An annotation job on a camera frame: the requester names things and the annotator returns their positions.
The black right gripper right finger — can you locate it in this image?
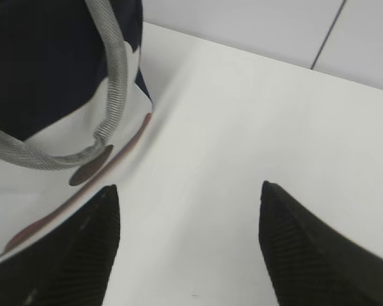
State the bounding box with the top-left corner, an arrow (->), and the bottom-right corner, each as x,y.
259,181 -> 383,305

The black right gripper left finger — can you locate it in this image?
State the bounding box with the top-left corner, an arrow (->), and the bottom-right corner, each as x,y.
0,185 -> 121,306

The navy blue lunch bag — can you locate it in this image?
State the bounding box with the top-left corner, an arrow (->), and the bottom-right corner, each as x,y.
0,1 -> 153,262

